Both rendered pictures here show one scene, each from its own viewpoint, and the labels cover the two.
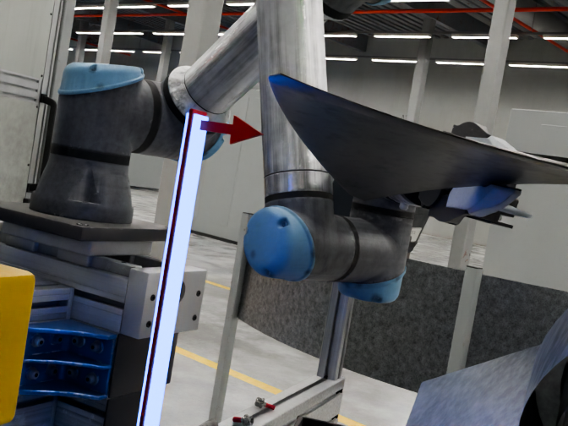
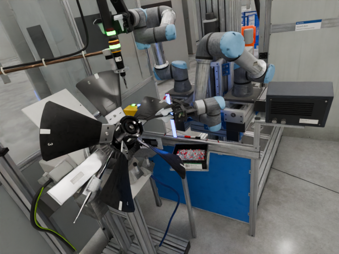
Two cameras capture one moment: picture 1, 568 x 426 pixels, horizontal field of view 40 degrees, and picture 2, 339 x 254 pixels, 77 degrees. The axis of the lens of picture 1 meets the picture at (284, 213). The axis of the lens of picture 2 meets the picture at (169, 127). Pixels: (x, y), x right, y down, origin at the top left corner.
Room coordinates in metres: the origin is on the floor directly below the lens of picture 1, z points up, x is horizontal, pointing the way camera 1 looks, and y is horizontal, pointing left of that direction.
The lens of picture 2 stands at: (0.85, -1.16, 1.67)
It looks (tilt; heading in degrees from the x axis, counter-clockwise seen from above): 30 degrees down; 100
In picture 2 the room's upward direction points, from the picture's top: 11 degrees counter-clockwise
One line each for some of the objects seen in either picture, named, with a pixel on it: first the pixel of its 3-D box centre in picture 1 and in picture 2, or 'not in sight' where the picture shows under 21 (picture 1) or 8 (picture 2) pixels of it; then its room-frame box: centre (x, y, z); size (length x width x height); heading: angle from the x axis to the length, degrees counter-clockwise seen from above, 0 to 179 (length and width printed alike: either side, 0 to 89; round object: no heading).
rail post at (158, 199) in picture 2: not in sight; (151, 175); (0.36, 0.22, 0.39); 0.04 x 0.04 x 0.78; 67
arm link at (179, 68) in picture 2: not in sight; (179, 69); (0.72, 0.54, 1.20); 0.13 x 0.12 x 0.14; 179
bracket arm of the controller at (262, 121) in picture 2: not in sight; (278, 122); (1.25, -0.15, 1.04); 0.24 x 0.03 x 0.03; 157
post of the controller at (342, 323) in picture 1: (339, 313); (257, 133); (1.15, -0.11, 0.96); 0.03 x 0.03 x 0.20; 67
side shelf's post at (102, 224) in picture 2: not in sight; (95, 209); (-0.03, -0.13, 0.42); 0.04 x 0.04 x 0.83; 67
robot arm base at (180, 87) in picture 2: not in sight; (181, 83); (0.72, 0.54, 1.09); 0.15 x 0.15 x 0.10
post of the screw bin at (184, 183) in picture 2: not in sight; (188, 203); (0.69, -0.11, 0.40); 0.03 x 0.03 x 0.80; 82
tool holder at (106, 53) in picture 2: not in sight; (116, 60); (0.51, -0.24, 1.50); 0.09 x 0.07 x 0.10; 12
